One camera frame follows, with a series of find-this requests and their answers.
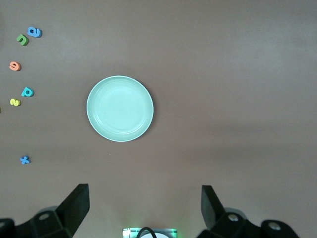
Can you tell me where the teal foam letter p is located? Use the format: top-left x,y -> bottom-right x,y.
21,87 -> 35,98

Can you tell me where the green foam letter u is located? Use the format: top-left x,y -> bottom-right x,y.
16,34 -> 30,47

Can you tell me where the blue foam letter a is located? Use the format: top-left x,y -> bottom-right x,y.
27,26 -> 43,38

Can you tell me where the light green plate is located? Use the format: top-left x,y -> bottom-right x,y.
86,75 -> 155,143

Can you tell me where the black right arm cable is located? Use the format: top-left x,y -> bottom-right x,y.
137,227 -> 156,238

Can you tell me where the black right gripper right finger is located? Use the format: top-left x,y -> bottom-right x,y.
197,184 -> 300,238

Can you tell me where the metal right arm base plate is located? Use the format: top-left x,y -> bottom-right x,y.
122,227 -> 179,238

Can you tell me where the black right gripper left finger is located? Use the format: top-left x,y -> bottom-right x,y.
0,183 -> 90,238

